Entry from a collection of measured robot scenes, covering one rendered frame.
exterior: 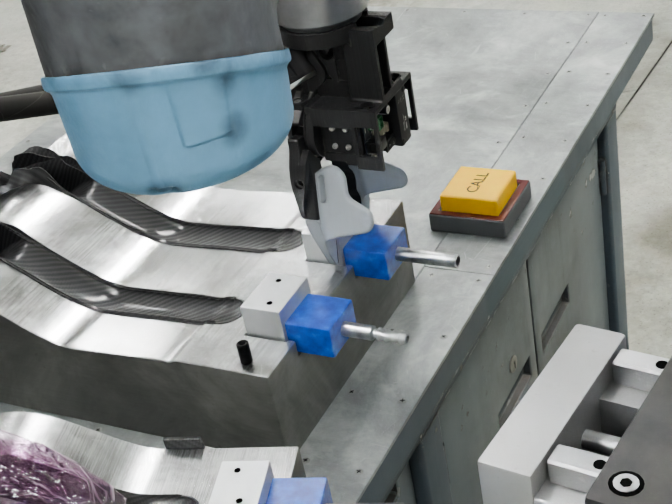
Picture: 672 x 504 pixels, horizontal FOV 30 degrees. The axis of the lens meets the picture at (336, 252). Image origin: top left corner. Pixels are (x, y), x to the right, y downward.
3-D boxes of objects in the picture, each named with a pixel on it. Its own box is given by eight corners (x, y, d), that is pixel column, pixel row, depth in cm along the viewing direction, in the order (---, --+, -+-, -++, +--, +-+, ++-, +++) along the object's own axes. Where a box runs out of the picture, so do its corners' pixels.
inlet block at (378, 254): (472, 271, 107) (465, 217, 104) (450, 304, 104) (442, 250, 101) (336, 254, 113) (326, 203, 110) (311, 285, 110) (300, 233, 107)
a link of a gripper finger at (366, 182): (412, 232, 108) (387, 153, 102) (351, 225, 111) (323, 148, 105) (425, 206, 110) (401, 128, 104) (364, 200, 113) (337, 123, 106)
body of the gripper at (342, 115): (383, 181, 98) (359, 39, 91) (288, 172, 102) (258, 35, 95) (421, 134, 103) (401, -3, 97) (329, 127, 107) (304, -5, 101)
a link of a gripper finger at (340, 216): (369, 282, 102) (363, 173, 98) (305, 273, 104) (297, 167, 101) (385, 269, 104) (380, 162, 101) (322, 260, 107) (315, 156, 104)
